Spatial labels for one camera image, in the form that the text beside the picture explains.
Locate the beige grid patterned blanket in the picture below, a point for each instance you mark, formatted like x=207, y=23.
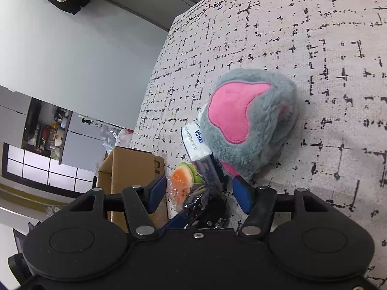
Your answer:
x=302, y=36

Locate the blue and white tissue pack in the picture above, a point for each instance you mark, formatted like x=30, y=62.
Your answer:
x=195, y=140

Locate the clear crumpled plastic bag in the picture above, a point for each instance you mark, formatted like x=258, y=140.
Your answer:
x=116, y=136

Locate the black round container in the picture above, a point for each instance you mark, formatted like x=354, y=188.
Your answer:
x=211, y=210

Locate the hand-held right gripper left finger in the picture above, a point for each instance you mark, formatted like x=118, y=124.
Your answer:
x=157, y=194

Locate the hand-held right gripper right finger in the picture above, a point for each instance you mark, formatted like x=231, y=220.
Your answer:
x=242, y=196

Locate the orange and green fruit toy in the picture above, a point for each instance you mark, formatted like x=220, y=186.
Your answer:
x=181, y=184

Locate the dark wall shelf with items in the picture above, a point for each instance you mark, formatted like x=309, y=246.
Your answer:
x=45, y=130

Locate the brown cardboard box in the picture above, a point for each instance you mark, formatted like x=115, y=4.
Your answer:
x=133, y=166

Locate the grey and pink plush toy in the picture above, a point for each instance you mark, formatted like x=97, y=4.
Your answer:
x=238, y=117

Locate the white panelled window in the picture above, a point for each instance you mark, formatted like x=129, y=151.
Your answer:
x=45, y=169

